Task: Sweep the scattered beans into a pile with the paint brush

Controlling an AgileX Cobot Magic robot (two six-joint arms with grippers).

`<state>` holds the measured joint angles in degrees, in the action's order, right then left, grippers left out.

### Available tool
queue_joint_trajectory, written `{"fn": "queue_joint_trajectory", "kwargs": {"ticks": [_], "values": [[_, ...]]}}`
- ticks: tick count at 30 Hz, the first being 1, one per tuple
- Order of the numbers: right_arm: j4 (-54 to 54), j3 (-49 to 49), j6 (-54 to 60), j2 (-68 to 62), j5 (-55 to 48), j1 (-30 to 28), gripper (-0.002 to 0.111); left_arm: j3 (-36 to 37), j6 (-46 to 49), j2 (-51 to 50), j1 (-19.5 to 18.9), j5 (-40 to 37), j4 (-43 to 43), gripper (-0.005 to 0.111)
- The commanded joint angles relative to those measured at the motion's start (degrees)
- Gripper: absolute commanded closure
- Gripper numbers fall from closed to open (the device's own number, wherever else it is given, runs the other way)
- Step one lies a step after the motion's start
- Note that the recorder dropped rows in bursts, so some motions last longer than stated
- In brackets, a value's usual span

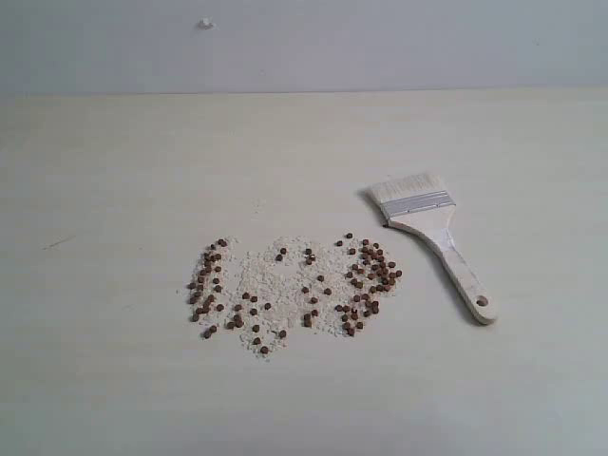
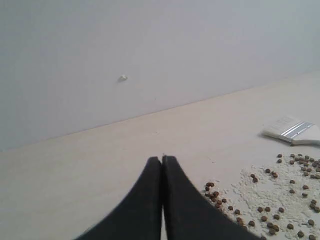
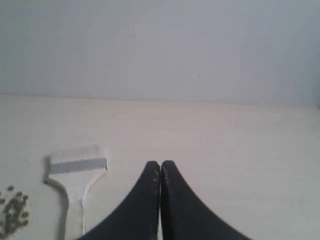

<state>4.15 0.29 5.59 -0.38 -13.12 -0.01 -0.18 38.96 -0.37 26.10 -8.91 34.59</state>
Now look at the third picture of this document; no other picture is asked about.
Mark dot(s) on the white handled paint brush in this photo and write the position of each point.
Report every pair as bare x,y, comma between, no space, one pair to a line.
74,172

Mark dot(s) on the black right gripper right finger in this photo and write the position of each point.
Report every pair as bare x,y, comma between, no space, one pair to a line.
184,216

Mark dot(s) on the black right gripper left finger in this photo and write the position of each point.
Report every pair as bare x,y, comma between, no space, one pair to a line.
137,216

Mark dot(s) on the brown pellet pile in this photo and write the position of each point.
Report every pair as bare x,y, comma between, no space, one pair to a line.
13,214

